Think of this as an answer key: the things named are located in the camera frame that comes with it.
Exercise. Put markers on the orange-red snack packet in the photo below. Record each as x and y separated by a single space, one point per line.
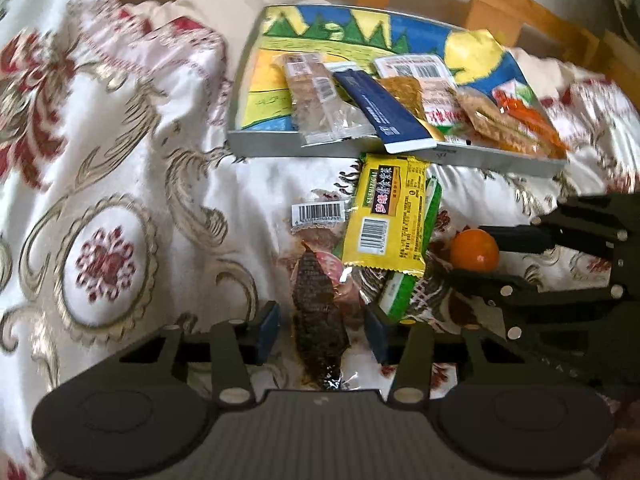
530 120

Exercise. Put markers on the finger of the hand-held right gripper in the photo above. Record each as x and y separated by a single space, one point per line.
525 239
495 287

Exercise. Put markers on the clear packet with barcode label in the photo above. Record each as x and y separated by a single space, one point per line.
320 212

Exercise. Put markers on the clear packet of brown snack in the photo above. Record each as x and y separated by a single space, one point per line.
310 95

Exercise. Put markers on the white pillow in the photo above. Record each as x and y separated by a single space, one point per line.
215 10

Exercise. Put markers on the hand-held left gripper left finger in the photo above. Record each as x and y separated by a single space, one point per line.
268 331

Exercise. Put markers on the orange-brown snack packet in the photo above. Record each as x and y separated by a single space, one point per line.
405 92

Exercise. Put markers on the tan snack packet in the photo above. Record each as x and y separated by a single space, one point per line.
487 117

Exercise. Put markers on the green snack packet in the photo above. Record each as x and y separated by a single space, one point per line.
405 290

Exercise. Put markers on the floral printed blanket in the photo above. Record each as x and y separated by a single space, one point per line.
100 185

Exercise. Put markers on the grey tray with colourful drawing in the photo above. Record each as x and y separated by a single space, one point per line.
272 75

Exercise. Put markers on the dark blue snack packet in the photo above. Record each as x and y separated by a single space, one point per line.
385 110

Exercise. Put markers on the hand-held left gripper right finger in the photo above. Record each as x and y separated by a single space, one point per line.
375 331

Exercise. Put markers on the yellow snack packet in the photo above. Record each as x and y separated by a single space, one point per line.
385 210

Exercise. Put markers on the dark brown jerky packet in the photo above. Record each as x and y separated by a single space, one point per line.
320 320

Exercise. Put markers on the white and pink snack packet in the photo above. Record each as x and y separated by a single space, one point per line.
415 66

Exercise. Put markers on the orange fruit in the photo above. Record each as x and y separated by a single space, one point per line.
475 252

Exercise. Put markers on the person's right forearm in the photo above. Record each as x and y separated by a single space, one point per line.
627 430

